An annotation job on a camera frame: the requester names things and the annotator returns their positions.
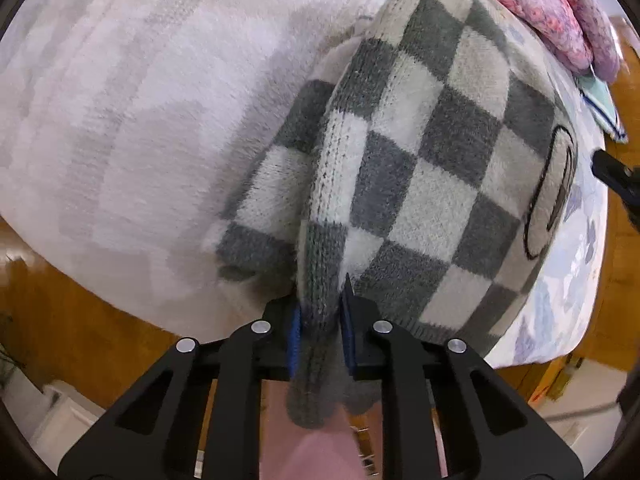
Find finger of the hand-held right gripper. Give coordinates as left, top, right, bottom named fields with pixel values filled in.
left=591, top=149, right=640, bottom=231

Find white leaf print bed sheet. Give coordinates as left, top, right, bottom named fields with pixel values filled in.
left=0, top=0, right=608, bottom=371

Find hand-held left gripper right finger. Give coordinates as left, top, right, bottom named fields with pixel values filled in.
left=340, top=272, right=583, bottom=480

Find teal striped pillow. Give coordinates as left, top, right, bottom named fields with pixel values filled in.
left=575, top=72, right=628, bottom=143

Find wooden bed frame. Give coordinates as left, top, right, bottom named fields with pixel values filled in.
left=0, top=217, right=286, bottom=411

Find grey white checkered cardigan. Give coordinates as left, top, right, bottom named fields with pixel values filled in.
left=202, top=0, right=581, bottom=431

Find purple floral quilt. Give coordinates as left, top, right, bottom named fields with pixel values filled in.
left=445, top=0, right=621, bottom=81

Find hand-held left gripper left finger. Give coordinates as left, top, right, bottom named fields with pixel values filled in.
left=57, top=305, right=303, bottom=480

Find person's pink pants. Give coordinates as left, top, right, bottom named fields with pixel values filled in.
left=262, top=380, right=371, bottom=480

